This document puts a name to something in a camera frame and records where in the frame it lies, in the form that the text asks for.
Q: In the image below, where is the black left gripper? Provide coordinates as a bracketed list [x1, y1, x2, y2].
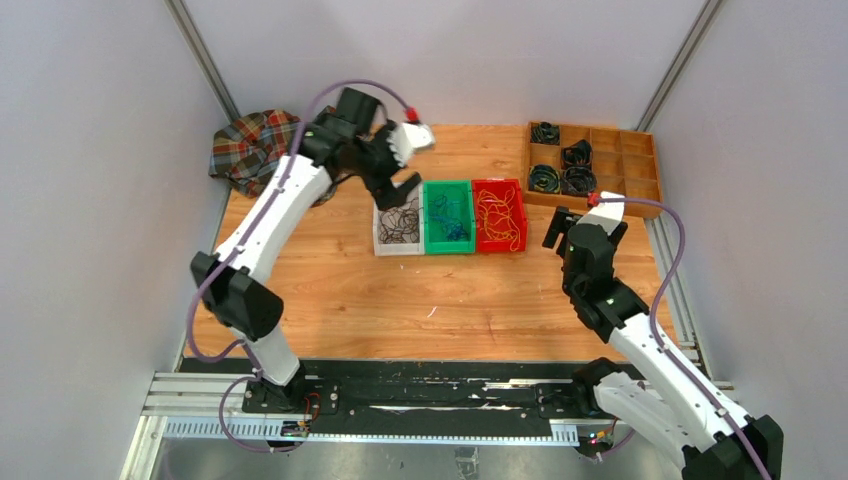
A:
[353, 121, 422, 210]

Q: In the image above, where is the brown wire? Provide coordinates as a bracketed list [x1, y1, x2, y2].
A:
[376, 201, 423, 245]

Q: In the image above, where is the light blue wire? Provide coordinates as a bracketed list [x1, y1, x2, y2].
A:
[427, 192, 473, 243]

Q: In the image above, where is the yellow wire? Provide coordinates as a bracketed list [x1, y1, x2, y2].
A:
[475, 188, 526, 253]

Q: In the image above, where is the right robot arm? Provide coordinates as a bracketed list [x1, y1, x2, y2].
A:
[542, 198, 784, 479]

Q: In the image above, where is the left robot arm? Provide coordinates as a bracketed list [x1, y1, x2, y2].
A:
[190, 80, 435, 413]

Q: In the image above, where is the white plastic bin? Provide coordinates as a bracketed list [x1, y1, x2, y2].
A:
[372, 185, 426, 257]

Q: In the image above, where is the wooden compartment tray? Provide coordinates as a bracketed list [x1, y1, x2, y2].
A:
[519, 121, 663, 209]

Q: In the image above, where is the green plastic bin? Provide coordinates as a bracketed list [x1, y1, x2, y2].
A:
[422, 180, 476, 255]

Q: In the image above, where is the red plastic bin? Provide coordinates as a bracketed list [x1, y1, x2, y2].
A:
[471, 178, 528, 254]

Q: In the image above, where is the plaid cloth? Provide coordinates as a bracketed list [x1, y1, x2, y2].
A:
[207, 109, 300, 198]

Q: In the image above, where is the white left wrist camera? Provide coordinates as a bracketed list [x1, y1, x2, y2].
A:
[387, 122, 436, 168]

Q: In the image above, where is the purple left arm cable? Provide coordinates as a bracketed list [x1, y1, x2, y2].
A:
[185, 79, 422, 455]

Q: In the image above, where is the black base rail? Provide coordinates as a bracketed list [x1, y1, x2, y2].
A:
[178, 358, 629, 447]

